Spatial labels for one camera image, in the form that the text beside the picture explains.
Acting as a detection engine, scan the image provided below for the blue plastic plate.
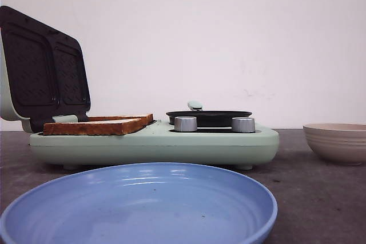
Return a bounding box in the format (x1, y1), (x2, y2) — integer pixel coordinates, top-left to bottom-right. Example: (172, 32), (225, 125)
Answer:
(1, 163), (278, 243)

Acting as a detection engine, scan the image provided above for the beige ribbed bowl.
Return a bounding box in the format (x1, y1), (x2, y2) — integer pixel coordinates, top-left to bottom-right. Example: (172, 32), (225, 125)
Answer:
(303, 123), (365, 165)

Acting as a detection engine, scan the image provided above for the black frying pan green handle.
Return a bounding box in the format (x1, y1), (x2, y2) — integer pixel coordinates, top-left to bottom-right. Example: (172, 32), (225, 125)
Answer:
(166, 101), (252, 127)

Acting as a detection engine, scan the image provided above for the white bread slice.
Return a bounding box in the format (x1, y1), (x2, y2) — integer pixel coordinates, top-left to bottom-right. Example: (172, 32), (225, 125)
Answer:
(88, 113), (154, 126)
(43, 118), (145, 135)

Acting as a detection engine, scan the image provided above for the silver control knob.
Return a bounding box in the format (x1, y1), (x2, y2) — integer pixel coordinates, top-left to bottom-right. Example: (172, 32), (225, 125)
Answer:
(232, 117), (256, 133)
(174, 116), (198, 132)

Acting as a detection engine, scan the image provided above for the left silver control knob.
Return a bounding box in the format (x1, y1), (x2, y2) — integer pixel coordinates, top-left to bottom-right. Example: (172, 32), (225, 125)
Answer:
(174, 116), (198, 132)

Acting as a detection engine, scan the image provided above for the mint green sandwich maker lid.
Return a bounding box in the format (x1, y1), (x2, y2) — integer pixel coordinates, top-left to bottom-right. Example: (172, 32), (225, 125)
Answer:
(1, 6), (91, 133)

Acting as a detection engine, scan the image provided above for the mint green breakfast maker base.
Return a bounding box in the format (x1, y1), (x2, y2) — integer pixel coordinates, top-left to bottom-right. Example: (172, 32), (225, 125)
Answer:
(29, 120), (279, 169)

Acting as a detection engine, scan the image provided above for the right silver control knob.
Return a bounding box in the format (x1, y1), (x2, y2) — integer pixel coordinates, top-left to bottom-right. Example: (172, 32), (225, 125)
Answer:
(232, 117), (256, 133)

